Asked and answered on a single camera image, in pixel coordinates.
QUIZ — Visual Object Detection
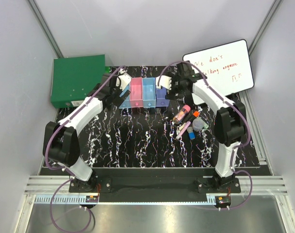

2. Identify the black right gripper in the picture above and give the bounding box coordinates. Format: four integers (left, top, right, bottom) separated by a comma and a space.
165, 72, 185, 101

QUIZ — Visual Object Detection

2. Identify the pink drawer bin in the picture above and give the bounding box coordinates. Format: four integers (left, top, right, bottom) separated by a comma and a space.
130, 77, 143, 108

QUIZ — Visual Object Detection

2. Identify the purple drawer bin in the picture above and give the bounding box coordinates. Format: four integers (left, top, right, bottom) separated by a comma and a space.
156, 87, 170, 107

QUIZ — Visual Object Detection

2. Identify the sky blue drawer bin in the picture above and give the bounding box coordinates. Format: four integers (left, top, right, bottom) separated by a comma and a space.
142, 78, 156, 108

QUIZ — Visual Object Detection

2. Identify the clear jar of bands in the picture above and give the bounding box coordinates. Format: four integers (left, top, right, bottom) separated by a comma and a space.
192, 118, 204, 132

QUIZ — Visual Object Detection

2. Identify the blue and grey bottle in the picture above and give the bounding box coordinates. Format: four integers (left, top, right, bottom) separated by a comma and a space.
187, 127, 195, 140

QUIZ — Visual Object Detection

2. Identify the light blue drawer bin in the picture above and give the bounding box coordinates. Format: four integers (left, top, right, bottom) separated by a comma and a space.
119, 84, 131, 109

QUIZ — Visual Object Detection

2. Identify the green transparent highlighter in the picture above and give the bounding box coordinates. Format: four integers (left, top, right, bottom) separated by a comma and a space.
202, 120, 209, 129

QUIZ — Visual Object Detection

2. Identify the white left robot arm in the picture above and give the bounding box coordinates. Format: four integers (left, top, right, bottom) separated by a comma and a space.
43, 73, 131, 192

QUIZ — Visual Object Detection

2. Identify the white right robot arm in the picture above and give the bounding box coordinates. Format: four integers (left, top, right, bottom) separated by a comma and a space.
157, 61, 250, 193

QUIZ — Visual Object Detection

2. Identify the colourful pink-capped tube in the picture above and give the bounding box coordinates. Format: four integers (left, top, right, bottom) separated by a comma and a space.
173, 105, 191, 124

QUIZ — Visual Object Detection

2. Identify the black orange-capped marker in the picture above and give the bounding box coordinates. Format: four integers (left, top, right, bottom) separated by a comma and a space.
185, 111, 200, 123

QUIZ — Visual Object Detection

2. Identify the lilac highlighter pen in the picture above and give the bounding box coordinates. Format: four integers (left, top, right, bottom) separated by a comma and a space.
176, 122, 191, 140

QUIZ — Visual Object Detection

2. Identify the white dry-erase board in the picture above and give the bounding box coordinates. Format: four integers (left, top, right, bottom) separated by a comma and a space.
182, 39, 254, 96

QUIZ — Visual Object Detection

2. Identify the black marble pattern mat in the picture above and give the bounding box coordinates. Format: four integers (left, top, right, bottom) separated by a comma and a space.
40, 65, 260, 168

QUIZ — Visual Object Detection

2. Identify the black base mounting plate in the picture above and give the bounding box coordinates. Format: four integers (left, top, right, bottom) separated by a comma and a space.
69, 168, 241, 203

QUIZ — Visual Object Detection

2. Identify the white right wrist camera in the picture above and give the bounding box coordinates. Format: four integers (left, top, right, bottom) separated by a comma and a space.
156, 75, 172, 90

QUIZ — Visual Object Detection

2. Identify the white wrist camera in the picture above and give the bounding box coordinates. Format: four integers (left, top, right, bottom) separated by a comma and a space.
156, 75, 172, 90
116, 72, 132, 91

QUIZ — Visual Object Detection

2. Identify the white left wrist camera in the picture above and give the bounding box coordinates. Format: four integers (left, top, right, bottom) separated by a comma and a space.
116, 72, 132, 91

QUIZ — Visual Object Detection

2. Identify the green ring binder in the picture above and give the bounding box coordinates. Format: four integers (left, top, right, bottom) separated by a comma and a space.
50, 54, 105, 109

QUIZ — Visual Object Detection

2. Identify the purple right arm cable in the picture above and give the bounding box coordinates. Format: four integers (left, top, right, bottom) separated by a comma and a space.
160, 60, 253, 211

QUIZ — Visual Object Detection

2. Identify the aluminium front rail frame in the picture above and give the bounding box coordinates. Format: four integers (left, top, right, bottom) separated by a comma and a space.
15, 94, 295, 233

